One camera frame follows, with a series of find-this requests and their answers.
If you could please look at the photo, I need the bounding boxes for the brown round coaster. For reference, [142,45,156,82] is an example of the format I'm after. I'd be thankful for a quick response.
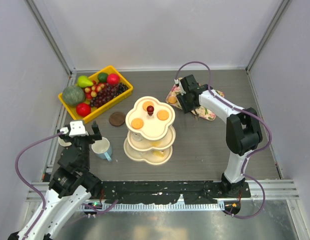
[109,111,126,127]

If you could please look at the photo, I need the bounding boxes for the green melon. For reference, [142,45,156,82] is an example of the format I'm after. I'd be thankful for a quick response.
[62,85,86,107]

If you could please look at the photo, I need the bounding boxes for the floral serving tray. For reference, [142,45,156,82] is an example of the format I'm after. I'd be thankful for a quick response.
[165,85,216,121]

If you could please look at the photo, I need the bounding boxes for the red apple back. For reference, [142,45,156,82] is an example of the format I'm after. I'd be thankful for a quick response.
[107,73,120,85]

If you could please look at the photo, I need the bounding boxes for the red apple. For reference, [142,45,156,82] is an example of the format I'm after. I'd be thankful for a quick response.
[76,103,91,117]
[107,73,120,85]

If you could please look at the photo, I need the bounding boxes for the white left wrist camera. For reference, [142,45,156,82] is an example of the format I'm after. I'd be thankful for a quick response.
[58,120,88,138]

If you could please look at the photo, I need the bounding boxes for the grey white cream cake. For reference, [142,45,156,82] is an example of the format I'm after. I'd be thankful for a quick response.
[132,133,143,142]

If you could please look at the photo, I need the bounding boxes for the purple grape bunch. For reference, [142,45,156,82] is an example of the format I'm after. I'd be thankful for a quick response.
[90,82,128,108]

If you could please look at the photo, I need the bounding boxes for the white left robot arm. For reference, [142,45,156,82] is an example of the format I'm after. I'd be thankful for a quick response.
[9,120,102,240]

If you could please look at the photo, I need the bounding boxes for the blue white mug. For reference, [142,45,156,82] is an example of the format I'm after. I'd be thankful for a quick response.
[91,137,113,162]

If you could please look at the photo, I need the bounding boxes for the yellow dome cake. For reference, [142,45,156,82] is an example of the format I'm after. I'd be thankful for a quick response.
[150,140,161,147]

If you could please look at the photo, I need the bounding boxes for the green pear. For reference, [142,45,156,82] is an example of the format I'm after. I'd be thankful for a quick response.
[77,75,94,88]

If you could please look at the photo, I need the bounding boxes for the yellow swiss roll cake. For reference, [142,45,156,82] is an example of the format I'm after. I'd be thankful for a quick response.
[152,150,165,158]

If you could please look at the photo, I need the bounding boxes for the red apple front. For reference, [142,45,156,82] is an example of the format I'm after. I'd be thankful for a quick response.
[76,103,91,117]

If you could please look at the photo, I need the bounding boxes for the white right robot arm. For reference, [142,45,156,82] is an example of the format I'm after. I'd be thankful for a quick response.
[174,74,262,197]

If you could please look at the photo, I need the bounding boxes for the green lime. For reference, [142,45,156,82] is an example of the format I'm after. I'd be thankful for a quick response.
[97,72,108,83]

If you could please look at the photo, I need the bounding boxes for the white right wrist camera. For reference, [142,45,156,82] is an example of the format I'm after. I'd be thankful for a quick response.
[174,78,186,95]

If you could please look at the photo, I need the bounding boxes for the cream three-tier cake stand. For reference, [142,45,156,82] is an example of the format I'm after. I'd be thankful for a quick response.
[124,96,176,166]

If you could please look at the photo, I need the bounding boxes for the orange biscuit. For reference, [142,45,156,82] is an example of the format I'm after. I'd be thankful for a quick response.
[157,110,169,121]
[142,101,154,111]
[131,118,144,130]
[168,96,177,104]

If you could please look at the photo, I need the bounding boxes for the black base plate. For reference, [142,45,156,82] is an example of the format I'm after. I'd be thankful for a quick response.
[102,180,251,205]

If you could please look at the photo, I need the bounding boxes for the metal serving tongs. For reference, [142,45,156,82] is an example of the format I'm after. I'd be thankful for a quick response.
[192,109,199,121]

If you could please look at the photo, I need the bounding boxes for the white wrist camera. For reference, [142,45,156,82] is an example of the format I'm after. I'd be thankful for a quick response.
[174,78,186,95]
[58,120,88,138]

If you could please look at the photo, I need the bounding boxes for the white cable duct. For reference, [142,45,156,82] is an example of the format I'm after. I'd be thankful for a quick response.
[38,202,225,212]

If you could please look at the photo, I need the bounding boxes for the red yellow cherries cluster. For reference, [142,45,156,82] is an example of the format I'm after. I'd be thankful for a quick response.
[83,83,105,100]

